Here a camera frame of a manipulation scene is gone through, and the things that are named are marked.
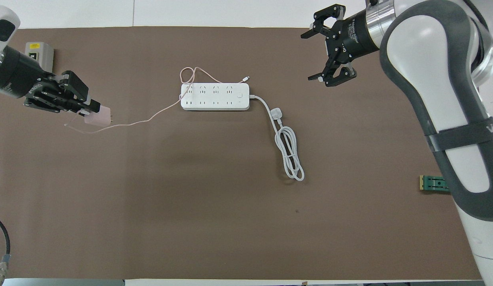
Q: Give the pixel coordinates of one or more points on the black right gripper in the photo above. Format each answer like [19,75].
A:
[354,37]

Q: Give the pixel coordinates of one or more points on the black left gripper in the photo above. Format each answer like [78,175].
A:
[20,75]

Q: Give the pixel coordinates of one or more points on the pink charger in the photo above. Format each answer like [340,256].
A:
[96,119]

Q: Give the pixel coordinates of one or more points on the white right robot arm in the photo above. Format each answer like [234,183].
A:
[449,99]

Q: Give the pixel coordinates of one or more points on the white power strip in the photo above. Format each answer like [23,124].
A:
[214,97]

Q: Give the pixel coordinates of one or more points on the green circuit board module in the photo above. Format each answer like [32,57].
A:
[431,184]

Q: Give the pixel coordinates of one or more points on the brown table mat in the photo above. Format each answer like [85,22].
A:
[230,218]

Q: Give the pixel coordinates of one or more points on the grey on-off switch box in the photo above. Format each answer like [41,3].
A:
[41,53]

